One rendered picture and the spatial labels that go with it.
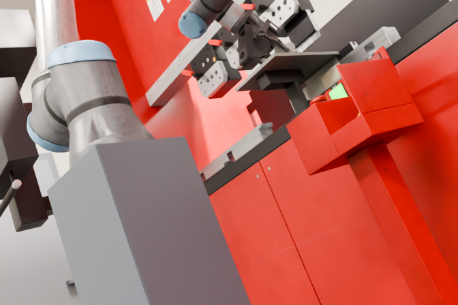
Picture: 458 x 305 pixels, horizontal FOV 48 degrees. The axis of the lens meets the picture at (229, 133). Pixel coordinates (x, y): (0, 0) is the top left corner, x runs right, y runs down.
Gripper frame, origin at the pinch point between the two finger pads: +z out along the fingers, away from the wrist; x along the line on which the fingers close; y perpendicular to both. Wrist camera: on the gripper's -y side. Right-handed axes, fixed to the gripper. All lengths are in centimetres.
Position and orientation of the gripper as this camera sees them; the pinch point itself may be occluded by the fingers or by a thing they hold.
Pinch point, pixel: (289, 69)
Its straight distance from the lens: 151.3
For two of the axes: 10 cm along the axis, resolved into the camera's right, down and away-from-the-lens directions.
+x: -5.0, 4.4, 7.5
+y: 3.6, -6.8, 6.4
